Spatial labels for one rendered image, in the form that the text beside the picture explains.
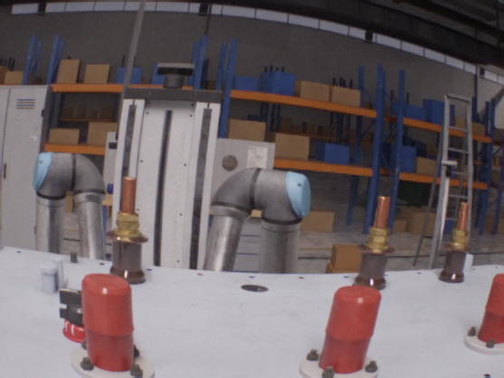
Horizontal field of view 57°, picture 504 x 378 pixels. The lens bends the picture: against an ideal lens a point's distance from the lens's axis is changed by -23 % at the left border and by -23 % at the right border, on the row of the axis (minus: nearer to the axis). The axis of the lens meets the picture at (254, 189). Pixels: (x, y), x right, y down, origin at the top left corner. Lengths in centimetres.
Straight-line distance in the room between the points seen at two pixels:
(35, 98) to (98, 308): 502
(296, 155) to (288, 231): 774
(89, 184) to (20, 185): 408
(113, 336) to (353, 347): 32
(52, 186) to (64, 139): 721
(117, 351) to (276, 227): 101
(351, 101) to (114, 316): 903
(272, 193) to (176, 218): 48
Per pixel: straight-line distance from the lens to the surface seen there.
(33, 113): 561
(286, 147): 928
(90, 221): 162
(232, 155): 598
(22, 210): 572
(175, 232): 197
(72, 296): 79
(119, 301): 65
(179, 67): 189
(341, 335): 73
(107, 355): 68
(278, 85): 912
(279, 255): 164
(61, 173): 162
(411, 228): 1041
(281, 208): 159
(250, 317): 100
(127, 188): 109
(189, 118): 193
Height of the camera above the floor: 170
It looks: 7 degrees down
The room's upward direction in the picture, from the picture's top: 6 degrees clockwise
